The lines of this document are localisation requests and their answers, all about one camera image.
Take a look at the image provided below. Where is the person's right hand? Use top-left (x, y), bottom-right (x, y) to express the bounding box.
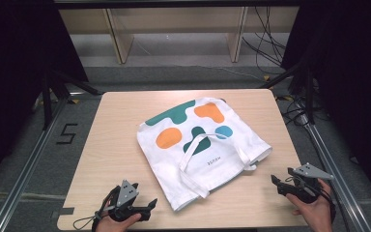
top-left (285, 178), bottom-right (335, 232)

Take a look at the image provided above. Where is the black metal stand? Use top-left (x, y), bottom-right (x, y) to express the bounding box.
top-left (258, 60), bottom-right (316, 126)
top-left (41, 68), bottom-right (103, 131)

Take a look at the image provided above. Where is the person's left hand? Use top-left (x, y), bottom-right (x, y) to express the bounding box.
top-left (95, 212), bottom-right (143, 232)

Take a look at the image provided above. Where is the bundle of black floor cables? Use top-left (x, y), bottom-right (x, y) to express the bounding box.
top-left (241, 6), bottom-right (288, 75)

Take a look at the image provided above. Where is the thin grey looped cable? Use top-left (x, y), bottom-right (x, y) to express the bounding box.
top-left (72, 206), bottom-right (110, 231)

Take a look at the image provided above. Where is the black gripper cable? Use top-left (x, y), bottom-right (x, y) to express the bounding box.
top-left (315, 184), bottom-right (337, 224)

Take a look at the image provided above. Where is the black curtain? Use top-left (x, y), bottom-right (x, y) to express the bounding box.
top-left (280, 0), bottom-right (371, 209)
top-left (0, 0), bottom-right (90, 191)

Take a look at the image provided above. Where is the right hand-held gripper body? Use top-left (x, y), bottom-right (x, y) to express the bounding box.
top-left (285, 162), bottom-right (335, 205)

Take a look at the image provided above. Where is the grey tape piece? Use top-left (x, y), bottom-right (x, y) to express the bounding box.
top-left (51, 207), bottom-right (75, 220)

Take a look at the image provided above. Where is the white tote bag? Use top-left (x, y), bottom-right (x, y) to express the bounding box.
top-left (136, 96), bottom-right (273, 213)

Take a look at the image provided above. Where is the aluminium rail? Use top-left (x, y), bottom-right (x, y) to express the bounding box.
top-left (0, 92), bottom-right (71, 232)
top-left (301, 117), bottom-right (371, 232)

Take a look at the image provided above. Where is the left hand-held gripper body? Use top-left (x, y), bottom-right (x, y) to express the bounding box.
top-left (103, 179), bottom-right (153, 223)

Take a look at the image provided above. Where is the tangle of black cables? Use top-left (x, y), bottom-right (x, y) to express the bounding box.
top-left (277, 92), bottom-right (314, 128)

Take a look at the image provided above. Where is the thin white floor cable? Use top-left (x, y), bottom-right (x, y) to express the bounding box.
top-left (173, 62), bottom-right (264, 81)

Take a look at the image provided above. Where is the light wooden shelf unit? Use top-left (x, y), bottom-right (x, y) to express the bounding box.
top-left (57, 5), bottom-right (301, 65)

